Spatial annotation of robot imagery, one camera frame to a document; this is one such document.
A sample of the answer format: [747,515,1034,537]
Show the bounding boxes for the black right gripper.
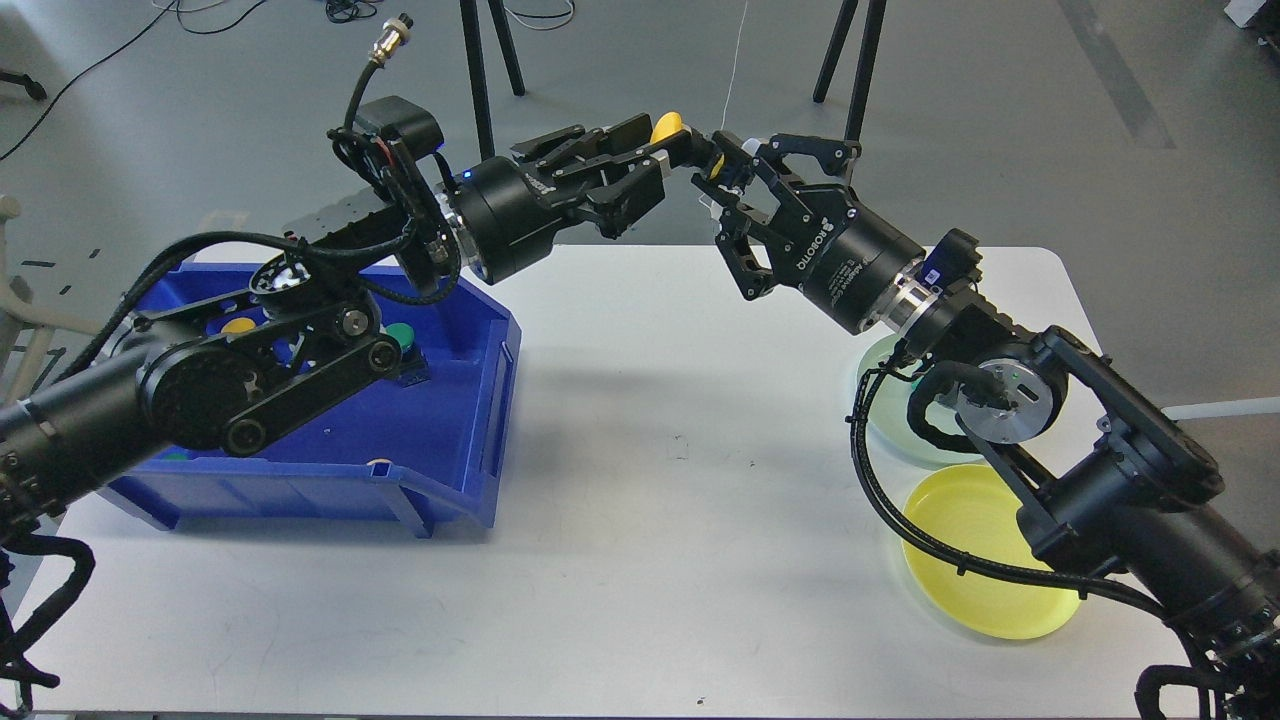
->
[700,131,925,334]

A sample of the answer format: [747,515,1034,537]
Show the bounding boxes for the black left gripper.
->
[443,113,677,284]

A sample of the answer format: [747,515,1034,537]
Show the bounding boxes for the yellow push button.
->
[645,111,724,181]
[220,316,257,334]

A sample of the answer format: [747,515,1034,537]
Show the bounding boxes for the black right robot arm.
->
[692,131,1279,719]

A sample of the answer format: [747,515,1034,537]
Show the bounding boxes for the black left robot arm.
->
[3,14,724,719]

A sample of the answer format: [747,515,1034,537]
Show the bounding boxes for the light green plate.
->
[851,334,983,469]

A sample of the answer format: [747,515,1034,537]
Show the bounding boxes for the green push button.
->
[383,322,430,387]

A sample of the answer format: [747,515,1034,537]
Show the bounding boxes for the yellow plate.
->
[902,464,1082,641]

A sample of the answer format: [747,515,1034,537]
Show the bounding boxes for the black tripod leg right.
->
[812,0,888,143]

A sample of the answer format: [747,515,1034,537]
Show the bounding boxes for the black tripod leg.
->
[460,0,527,163]
[812,0,888,143]

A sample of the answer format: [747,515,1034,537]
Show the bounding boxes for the black tripod leg left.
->
[460,0,527,163]

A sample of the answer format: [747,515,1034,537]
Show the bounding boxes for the blue plastic bin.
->
[100,279,521,538]

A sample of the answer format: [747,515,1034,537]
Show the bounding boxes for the white cable with plug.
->
[721,0,751,126]

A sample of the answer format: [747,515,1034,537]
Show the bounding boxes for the black floor cables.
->
[0,0,577,163]

